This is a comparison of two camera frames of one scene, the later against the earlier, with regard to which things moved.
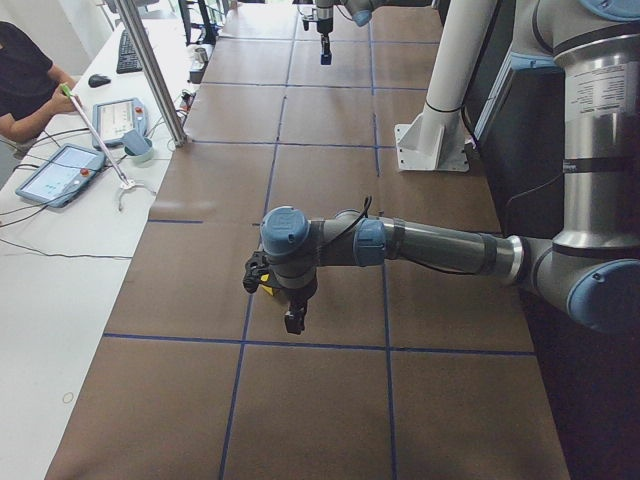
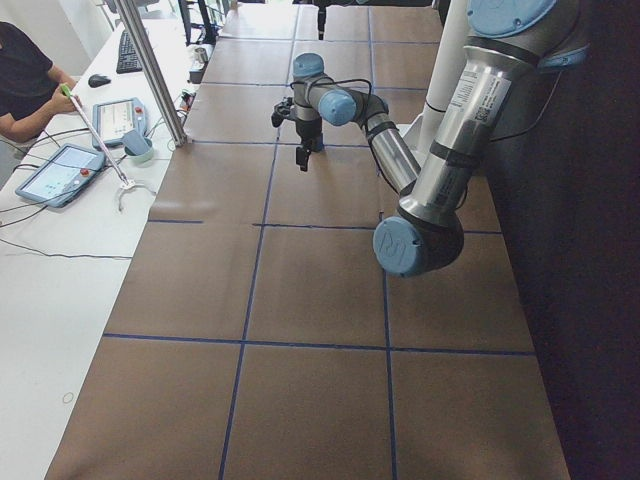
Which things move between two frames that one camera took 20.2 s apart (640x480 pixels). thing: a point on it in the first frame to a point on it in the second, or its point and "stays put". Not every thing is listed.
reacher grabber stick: x=125 y=183 stays put
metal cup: x=200 y=53 stays put
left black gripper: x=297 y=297 to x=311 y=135
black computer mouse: x=97 y=80 stays put
